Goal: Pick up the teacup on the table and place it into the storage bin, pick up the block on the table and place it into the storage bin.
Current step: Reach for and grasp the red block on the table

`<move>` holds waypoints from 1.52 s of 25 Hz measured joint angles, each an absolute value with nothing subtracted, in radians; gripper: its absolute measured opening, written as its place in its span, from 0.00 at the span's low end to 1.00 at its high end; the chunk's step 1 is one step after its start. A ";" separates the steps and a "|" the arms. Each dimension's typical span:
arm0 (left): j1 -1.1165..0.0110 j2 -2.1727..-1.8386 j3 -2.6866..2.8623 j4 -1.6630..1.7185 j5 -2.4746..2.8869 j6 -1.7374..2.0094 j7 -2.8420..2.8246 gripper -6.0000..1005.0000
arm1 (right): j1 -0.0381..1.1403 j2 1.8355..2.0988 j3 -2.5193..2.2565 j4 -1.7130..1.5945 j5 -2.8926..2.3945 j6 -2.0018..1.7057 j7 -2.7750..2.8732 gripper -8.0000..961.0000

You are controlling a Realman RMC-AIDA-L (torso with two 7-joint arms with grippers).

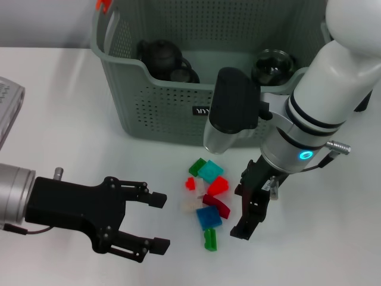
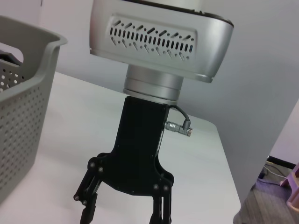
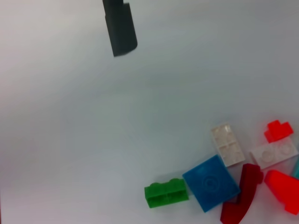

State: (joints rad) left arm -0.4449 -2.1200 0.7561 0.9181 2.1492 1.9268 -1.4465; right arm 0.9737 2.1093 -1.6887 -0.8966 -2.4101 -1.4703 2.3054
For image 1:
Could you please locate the large red toy brick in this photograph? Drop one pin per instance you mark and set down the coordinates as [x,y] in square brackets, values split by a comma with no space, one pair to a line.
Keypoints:
[218,187]

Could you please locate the grey-green perforated storage bin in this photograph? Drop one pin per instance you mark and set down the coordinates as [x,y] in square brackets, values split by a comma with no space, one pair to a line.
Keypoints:
[154,119]

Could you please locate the black clay teapot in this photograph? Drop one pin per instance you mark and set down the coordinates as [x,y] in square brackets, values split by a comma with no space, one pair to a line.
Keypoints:
[160,56]

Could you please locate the black curved stand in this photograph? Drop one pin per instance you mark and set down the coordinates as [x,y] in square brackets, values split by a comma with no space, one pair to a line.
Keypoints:
[363,104]

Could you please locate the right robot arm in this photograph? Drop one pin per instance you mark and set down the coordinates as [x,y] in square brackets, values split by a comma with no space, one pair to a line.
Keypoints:
[327,89]

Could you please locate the small green toy brick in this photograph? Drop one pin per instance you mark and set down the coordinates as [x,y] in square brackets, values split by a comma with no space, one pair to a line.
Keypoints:
[196,167]

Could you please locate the blue toy brick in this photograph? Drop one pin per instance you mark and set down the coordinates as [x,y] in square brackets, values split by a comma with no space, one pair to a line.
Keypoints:
[208,218]

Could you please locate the dark red curved brick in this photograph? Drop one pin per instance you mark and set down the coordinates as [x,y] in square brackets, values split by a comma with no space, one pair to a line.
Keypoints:
[217,205]

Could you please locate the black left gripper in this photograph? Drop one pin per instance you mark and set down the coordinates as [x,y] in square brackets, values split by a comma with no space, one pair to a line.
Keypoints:
[74,207]

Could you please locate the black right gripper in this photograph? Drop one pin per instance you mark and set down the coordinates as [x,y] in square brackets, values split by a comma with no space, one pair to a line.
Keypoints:
[262,181]

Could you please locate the long green toy brick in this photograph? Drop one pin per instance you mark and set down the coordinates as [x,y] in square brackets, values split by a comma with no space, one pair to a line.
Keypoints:
[209,240]

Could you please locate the small red toy brick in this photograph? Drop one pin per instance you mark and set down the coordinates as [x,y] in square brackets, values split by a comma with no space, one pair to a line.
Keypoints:
[190,183]

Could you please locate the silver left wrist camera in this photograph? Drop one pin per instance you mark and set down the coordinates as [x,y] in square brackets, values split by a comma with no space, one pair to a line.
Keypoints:
[10,104]

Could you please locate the teal toy brick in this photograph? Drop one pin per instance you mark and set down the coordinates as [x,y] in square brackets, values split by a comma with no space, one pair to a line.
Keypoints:
[211,171]

